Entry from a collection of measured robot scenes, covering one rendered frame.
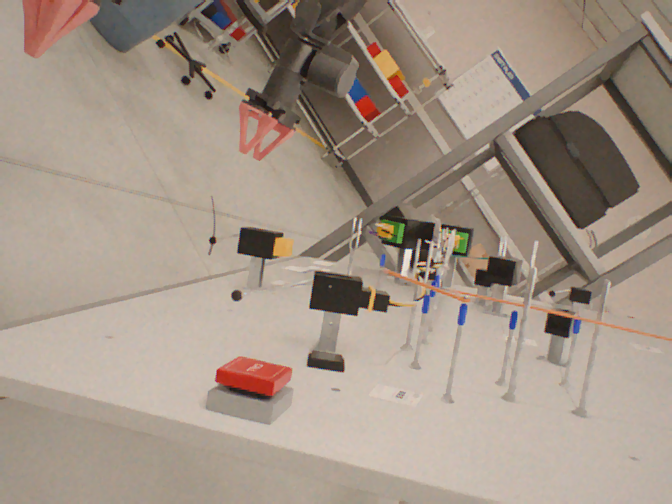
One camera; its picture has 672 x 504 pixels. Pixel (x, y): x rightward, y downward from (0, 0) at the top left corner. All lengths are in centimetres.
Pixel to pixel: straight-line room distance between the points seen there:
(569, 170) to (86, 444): 131
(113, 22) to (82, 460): 368
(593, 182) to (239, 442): 140
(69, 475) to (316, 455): 38
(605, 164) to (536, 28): 715
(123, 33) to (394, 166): 501
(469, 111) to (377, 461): 817
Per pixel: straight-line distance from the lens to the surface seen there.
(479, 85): 869
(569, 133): 178
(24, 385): 60
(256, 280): 112
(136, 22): 432
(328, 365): 71
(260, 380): 54
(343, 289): 76
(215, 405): 56
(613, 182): 179
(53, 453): 82
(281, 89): 113
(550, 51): 878
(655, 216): 228
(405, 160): 863
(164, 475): 93
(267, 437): 52
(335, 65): 111
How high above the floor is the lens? 133
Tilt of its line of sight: 13 degrees down
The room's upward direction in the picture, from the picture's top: 56 degrees clockwise
